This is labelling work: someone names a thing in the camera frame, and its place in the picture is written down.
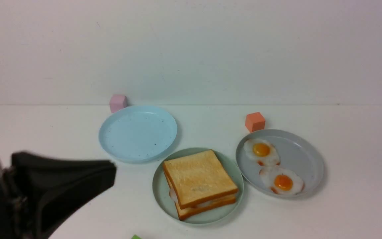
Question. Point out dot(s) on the pink cube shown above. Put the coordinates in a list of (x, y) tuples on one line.
[(117, 102)]

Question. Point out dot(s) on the toast bread slice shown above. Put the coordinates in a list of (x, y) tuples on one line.
[(186, 213), (198, 178)]

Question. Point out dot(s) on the light blue plate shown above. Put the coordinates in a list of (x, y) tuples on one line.
[(138, 134)]

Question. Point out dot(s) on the light green plate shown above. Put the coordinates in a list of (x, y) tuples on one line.
[(204, 219)]

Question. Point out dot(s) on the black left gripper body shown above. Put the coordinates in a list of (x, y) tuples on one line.
[(38, 194)]

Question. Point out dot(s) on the orange cube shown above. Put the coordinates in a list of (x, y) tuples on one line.
[(254, 122)]

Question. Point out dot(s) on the fried egg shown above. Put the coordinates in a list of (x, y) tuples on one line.
[(262, 152), (281, 181), (173, 196)]

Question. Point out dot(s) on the green cube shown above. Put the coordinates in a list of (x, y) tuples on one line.
[(135, 237)]

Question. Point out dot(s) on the grey plate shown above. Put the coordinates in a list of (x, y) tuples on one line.
[(296, 154)]

